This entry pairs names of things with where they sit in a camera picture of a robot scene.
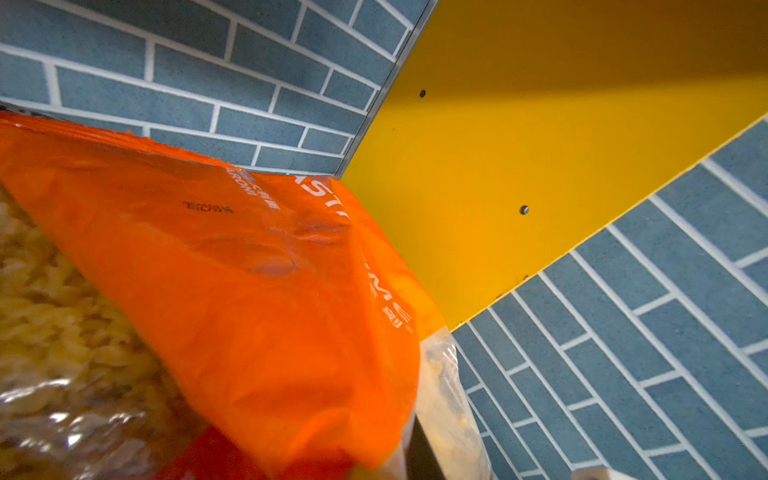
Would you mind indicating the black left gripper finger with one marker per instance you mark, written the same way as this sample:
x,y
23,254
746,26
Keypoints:
x,y
421,461

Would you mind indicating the orange pasta bag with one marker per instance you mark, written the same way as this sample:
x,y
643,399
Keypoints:
x,y
276,302

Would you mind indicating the blue orecchiette pasta bag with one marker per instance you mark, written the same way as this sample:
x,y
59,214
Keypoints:
x,y
442,407

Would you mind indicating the yellow shelf with coloured boards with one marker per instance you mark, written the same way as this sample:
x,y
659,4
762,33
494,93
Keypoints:
x,y
517,129

